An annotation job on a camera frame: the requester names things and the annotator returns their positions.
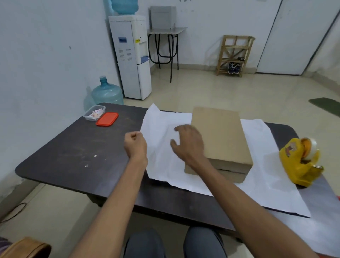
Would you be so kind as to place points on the person's left hand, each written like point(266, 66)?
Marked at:
point(136, 146)

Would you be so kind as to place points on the person's right hand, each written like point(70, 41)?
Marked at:
point(190, 145)

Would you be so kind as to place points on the person's left fingers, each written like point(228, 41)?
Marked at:
point(133, 137)

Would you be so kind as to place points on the person's right thumb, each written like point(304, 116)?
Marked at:
point(175, 147)

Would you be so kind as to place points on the person's right forearm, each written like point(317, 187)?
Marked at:
point(247, 210)

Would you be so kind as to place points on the person's left forearm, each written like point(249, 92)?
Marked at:
point(111, 210)

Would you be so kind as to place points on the white wrapping paper sheet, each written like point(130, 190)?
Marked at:
point(162, 156)

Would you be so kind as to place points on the red plastic lid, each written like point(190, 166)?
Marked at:
point(107, 119)

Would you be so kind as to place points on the white pink sachets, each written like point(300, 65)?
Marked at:
point(96, 113)

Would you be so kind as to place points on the clear plastic container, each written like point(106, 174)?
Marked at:
point(90, 115)

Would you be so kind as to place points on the brown cardboard box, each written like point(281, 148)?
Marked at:
point(224, 138)

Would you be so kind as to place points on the blue water jug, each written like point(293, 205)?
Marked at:
point(107, 93)

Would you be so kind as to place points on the white water dispenser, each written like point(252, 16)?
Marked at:
point(130, 58)

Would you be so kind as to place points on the dark blue shoe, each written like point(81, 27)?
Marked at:
point(231, 68)
point(237, 68)

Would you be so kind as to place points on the person's right leg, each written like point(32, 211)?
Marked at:
point(204, 243)

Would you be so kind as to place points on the person's leg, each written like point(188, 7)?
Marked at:
point(144, 244)
point(204, 243)

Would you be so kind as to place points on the person's left leg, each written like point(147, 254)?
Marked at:
point(144, 244)

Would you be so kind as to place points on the wooden shoe rack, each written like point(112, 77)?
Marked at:
point(225, 57)

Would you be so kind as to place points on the small black-legged side table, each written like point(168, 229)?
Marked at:
point(167, 32)

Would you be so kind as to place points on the yellow tape dispenser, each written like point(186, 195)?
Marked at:
point(296, 164)

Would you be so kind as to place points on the grey box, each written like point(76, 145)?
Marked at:
point(162, 17)

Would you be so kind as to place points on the blue water bottle on dispenser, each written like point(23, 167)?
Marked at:
point(124, 6)

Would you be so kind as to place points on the clear adhesive tape roll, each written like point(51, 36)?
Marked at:
point(310, 147)

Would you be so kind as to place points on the brown leather bag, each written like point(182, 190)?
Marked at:
point(26, 248)

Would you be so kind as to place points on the green floor mat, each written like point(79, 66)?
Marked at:
point(326, 105)

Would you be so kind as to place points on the white door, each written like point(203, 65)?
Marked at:
point(292, 34)

